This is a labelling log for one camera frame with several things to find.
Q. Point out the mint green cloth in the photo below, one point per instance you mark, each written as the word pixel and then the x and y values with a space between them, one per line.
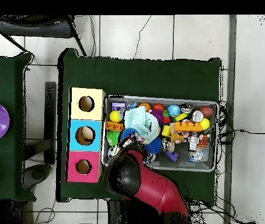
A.
pixel 141 121

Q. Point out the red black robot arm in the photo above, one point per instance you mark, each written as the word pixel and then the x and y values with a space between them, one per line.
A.
pixel 155 186

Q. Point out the wooden box three holes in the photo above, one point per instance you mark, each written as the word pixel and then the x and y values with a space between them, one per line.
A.
pixel 85 115

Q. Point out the silver mesh bin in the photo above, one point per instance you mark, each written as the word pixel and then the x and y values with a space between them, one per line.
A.
pixel 193 166

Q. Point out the plain yellow ball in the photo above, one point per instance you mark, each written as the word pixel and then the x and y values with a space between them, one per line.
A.
pixel 115 116

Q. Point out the orange wheeled toy brick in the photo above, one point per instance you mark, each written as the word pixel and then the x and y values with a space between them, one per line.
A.
pixel 113 126

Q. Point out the orange toy basketball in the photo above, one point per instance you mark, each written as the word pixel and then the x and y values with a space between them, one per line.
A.
pixel 145 106

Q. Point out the green spiky rubber ball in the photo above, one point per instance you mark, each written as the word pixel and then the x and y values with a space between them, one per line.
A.
pixel 112 137

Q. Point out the purple spiky monster toy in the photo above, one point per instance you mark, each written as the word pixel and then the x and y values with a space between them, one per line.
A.
pixel 157 115

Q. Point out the silver printed drink can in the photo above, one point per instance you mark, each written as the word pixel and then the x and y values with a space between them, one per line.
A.
pixel 168 145

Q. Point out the dark green table cloth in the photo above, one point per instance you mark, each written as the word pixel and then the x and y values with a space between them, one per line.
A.
pixel 134 77
pixel 4 77

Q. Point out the orange studded toy brick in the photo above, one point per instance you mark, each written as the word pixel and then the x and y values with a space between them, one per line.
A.
pixel 188 126

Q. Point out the black upright panel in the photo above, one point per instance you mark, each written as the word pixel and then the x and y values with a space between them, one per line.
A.
pixel 50 121

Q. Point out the black chair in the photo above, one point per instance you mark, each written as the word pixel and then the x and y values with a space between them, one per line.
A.
pixel 36 29

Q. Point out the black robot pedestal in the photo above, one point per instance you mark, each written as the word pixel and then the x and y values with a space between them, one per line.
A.
pixel 116 214

